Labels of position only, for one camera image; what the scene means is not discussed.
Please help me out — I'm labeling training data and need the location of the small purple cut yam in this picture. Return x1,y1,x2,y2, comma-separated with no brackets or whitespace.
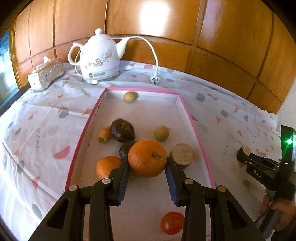
242,145,251,156

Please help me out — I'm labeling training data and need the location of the small red tomato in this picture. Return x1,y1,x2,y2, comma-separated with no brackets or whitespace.
160,212,185,235

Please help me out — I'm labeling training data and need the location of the large purple cut yam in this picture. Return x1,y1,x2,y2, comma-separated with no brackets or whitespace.
170,143,195,170

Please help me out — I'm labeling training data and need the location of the orange tangerine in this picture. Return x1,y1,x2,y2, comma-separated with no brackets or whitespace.
128,139,167,178
96,156,121,180

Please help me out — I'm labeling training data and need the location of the yellow-green round fruit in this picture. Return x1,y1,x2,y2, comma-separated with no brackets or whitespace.
154,125,170,142

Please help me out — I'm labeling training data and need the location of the dark brown fruit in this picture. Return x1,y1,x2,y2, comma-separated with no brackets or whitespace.
110,118,135,143
119,141,136,160

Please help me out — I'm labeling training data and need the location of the small orange carrot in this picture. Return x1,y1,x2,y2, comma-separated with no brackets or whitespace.
98,126,112,143

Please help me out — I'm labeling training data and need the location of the small tan potato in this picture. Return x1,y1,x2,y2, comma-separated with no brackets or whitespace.
124,91,138,103

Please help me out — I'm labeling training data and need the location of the person's right hand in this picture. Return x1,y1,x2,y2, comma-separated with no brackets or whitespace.
260,193,295,232

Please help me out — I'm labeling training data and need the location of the patterned white tablecloth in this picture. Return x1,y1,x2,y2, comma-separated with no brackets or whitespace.
1,61,281,240

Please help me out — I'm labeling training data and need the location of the pink shallow tray box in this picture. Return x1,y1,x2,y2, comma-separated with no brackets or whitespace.
66,87,214,240

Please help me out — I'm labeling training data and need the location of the glass door at left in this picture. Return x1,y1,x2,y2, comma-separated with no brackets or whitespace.
0,31,19,109

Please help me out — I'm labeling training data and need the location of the silver tissue box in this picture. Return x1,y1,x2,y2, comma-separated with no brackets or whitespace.
27,56,65,92

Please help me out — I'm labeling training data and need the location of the white ceramic electric kettle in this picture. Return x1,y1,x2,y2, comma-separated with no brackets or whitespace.
68,28,130,84

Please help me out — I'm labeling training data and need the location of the white kettle power cord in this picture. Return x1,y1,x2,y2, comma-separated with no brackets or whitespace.
74,35,161,85

